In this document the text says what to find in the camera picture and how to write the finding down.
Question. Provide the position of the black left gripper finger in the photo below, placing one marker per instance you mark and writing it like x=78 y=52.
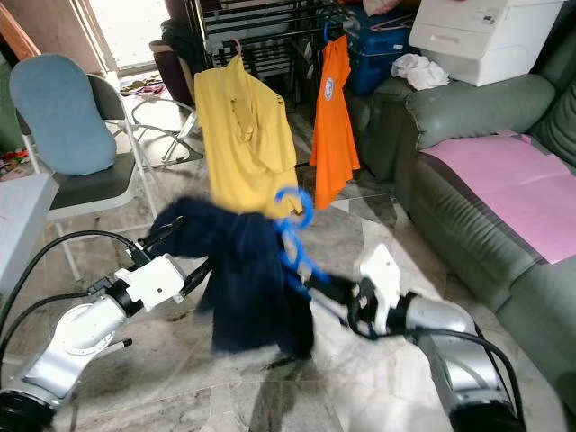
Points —
x=162 y=236
x=200 y=274

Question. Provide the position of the navy blue garment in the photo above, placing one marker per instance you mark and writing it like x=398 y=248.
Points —
x=243 y=279

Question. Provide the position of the blue plastic hanger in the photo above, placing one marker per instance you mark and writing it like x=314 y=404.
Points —
x=295 y=191
x=331 y=31

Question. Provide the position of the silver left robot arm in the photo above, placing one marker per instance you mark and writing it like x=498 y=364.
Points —
x=81 y=346

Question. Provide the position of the pink plastic hanger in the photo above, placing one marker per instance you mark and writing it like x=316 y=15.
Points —
x=237 y=47

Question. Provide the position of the black folding chair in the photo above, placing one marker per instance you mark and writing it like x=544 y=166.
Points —
x=103 y=180

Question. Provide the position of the yellow t-shirt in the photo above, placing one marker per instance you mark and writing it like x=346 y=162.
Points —
x=247 y=135

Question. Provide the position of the white plastic folding table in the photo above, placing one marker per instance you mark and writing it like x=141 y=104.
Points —
x=22 y=225

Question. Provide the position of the small pink clothes heap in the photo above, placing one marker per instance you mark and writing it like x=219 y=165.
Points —
x=144 y=87

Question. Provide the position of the grey green leather sofa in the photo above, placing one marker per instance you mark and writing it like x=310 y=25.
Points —
x=477 y=234

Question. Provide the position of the blue oval chair cushion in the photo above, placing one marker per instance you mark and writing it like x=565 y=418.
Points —
x=63 y=117

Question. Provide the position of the dark purple armchair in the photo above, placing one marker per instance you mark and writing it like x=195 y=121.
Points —
x=171 y=63

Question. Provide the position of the orange t-shirt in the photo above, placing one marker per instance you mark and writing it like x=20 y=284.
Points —
x=333 y=117

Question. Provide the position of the pink mat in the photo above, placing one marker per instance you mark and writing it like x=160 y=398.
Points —
x=504 y=189

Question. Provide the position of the black metal drying rack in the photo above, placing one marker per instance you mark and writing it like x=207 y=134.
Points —
x=279 y=38

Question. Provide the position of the white crumpled cloth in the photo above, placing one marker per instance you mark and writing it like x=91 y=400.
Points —
x=423 y=72

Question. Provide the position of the blue storage crate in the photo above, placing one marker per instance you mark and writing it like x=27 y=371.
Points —
x=378 y=54

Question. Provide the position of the white printer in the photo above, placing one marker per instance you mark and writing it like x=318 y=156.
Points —
x=486 y=36

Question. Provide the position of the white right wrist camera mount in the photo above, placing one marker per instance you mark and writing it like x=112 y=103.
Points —
x=378 y=283

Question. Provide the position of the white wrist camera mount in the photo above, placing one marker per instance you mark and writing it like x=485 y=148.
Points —
x=378 y=283
x=157 y=283

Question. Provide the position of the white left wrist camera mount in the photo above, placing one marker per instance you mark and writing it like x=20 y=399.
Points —
x=157 y=283

